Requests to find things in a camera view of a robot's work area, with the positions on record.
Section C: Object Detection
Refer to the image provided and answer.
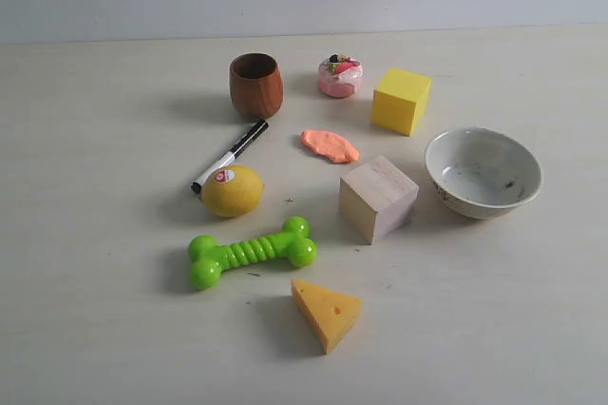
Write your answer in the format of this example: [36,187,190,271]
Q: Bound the orange putty blob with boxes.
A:
[300,129,360,164]

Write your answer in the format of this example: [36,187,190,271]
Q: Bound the green toy bone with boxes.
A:
[187,216,317,290]

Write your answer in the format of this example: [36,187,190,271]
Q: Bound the yellow lemon with sticker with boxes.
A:
[199,164,265,218]

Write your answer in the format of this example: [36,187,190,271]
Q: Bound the light wooden cube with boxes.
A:
[339,156,419,244]

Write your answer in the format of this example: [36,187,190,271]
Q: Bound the brown wooden cup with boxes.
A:
[229,53,283,119]

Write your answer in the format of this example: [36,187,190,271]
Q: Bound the pink toy cake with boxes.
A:
[317,54,363,98]

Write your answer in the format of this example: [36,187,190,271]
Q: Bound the black white marker pen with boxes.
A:
[190,119,269,195]

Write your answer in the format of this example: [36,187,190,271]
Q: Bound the yellow foam cube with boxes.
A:
[370,67,432,136]

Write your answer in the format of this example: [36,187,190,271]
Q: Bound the yellow toy cheese wedge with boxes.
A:
[291,279,363,355]

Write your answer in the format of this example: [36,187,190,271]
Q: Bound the white ceramic bowl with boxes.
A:
[424,127,543,220]

